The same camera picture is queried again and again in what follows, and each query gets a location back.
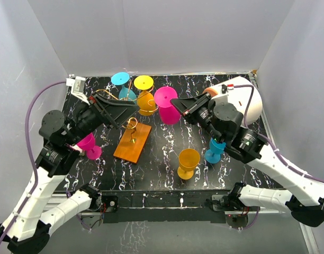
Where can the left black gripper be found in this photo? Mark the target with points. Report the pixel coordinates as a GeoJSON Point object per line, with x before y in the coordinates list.
{"type": "Point", "coordinates": [112, 112]}

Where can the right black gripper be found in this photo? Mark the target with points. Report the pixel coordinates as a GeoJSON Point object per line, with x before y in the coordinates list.
{"type": "Point", "coordinates": [189, 107]}

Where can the pink wine glass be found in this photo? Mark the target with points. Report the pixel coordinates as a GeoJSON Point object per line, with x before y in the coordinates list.
{"type": "Point", "coordinates": [168, 113]}
{"type": "Point", "coordinates": [88, 144]}

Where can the yellow wine glass back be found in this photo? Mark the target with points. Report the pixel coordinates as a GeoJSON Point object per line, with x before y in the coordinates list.
{"type": "Point", "coordinates": [145, 99]}

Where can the yellow wine glass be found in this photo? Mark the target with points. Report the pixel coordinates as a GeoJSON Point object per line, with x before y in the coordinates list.
{"type": "Point", "coordinates": [145, 99]}
{"type": "Point", "coordinates": [188, 161]}

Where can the teal wine glass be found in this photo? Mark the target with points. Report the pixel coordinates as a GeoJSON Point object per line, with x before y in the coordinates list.
{"type": "Point", "coordinates": [122, 79]}

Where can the yellow wine glass front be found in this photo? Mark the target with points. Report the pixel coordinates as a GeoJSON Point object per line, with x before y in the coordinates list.
{"type": "Point", "coordinates": [188, 161]}

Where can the blue wine glass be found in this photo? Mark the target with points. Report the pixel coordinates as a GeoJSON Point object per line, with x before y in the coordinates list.
{"type": "Point", "coordinates": [213, 154]}

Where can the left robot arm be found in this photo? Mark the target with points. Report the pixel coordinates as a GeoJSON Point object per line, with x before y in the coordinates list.
{"type": "Point", "coordinates": [29, 228]}

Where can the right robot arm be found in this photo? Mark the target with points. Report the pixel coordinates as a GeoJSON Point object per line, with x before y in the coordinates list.
{"type": "Point", "coordinates": [301, 195]}

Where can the small white red box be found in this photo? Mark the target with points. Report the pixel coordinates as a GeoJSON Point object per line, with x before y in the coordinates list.
{"type": "Point", "coordinates": [81, 152]}

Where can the white round drawer cabinet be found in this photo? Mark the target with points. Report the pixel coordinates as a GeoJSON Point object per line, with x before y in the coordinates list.
{"type": "Point", "coordinates": [239, 97]}

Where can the gold wire wine glass rack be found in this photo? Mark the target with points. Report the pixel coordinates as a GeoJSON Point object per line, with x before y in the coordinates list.
{"type": "Point", "coordinates": [135, 136]}

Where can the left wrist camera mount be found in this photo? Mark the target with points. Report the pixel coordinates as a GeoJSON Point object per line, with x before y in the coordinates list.
{"type": "Point", "coordinates": [77, 85]}

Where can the aluminium front rail frame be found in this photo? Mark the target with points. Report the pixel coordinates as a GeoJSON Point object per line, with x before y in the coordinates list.
{"type": "Point", "coordinates": [164, 205]}

